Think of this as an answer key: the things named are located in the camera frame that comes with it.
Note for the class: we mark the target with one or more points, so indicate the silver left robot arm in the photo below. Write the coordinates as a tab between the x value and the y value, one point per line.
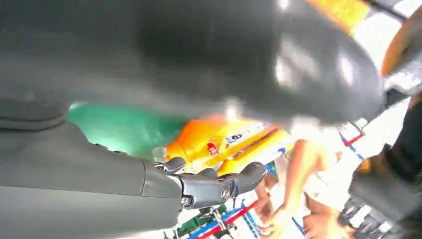
366	221

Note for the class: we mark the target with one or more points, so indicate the green table mat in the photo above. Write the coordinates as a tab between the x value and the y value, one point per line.
128	128

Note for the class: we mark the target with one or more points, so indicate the seated person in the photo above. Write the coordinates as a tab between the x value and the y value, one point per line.
303	171

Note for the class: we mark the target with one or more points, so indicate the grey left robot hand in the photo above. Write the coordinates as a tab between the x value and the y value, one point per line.
379	188

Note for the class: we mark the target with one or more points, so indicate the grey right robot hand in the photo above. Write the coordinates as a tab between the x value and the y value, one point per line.
165	56

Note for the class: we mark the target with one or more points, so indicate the yellow plastic sheet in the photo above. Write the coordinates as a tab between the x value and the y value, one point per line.
343	11

